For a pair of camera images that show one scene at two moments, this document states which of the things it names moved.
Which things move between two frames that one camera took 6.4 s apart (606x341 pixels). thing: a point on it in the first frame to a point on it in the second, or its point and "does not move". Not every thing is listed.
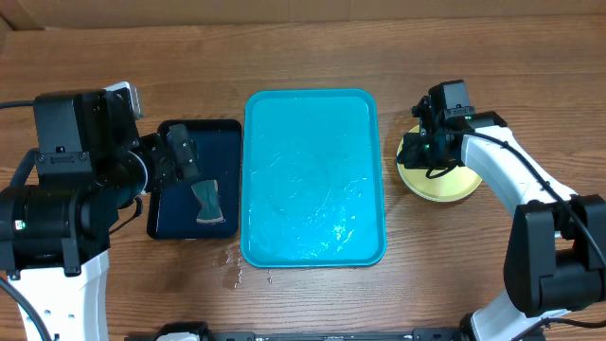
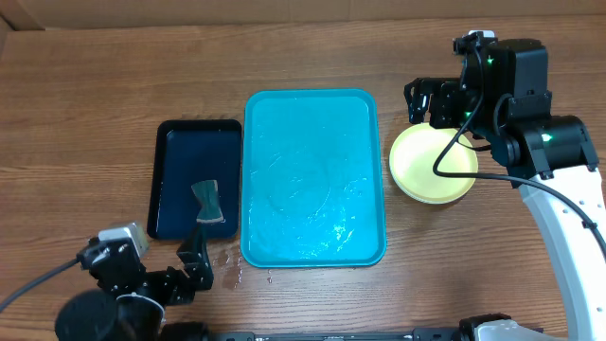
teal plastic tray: x=312 y=183 does not move
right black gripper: x=416 y=158 to x=441 y=91
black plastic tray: x=172 y=211 does not move
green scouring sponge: x=207 y=192 does not move
